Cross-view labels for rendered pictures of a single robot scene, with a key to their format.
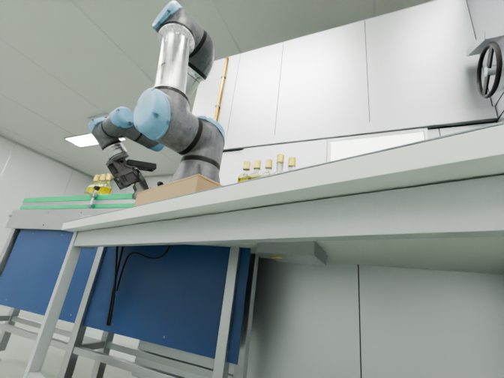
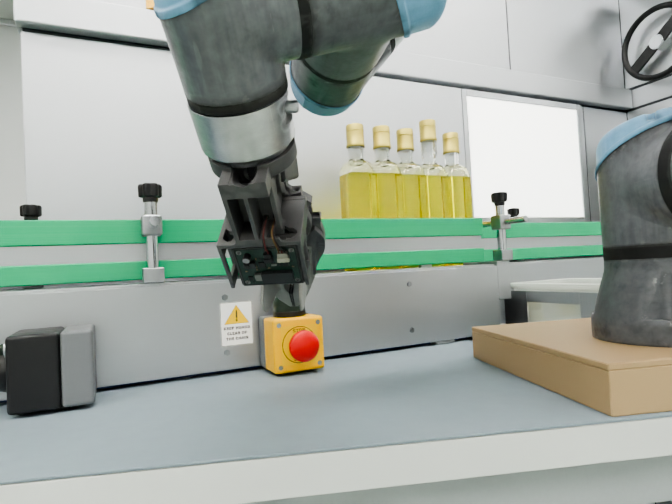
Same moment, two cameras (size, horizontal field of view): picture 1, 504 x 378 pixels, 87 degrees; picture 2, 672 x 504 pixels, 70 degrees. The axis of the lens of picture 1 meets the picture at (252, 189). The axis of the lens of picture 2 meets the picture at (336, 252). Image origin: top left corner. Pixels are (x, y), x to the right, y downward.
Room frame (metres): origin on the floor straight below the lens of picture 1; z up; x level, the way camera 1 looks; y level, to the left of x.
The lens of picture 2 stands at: (0.66, 0.79, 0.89)
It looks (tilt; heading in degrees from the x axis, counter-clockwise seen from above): 2 degrees up; 310
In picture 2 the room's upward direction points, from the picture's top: 3 degrees counter-clockwise
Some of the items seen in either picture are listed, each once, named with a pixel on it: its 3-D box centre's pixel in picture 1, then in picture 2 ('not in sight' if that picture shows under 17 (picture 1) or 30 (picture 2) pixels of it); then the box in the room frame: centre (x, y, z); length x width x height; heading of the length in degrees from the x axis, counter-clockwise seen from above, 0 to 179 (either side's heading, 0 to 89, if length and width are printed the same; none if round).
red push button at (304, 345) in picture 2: not in sight; (301, 345); (1.10, 0.34, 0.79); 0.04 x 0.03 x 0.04; 65
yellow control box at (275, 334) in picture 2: not in sight; (291, 343); (1.13, 0.32, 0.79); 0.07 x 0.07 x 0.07; 65
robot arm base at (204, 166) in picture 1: (197, 179); (667, 289); (0.72, 0.16, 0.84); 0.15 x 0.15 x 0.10
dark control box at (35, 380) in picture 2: not in sight; (54, 367); (1.25, 0.57, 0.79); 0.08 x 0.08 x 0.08; 65
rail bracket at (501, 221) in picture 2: not in sight; (491, 227); (1.01, -0.10, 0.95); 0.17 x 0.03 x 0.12; 155
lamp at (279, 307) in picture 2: not in sight; (288, 304); (1.13, 0.32, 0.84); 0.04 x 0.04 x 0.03
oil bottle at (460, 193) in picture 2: not in sight; (455, 215); (1.11, -0.17, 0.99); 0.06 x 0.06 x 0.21; 65
